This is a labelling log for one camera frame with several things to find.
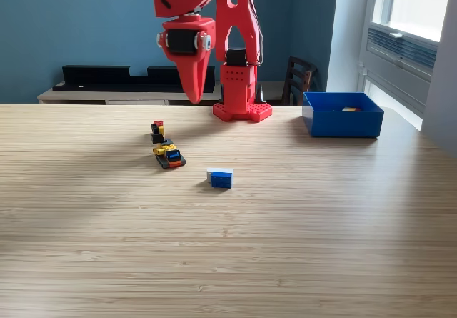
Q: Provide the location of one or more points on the yellow toy digger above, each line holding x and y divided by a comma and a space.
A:
171, 157

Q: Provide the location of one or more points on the beige orange red lego stack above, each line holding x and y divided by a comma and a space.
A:
351, 109

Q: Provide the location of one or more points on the blue and white lego block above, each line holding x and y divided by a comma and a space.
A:
221, 180

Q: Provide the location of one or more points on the blue plastic bin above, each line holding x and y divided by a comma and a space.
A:
342, 123

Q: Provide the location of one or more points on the black cone-shaped plug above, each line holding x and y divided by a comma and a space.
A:
260, 96

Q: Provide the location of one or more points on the dark wooden chair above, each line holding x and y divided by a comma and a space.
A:
290, 82

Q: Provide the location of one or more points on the pale wooden sideboard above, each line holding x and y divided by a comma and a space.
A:
71, 97

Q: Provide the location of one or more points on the grey window vent grille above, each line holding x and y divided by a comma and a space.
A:
410, 51

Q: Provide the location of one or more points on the white window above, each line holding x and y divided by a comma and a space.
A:
421, 3

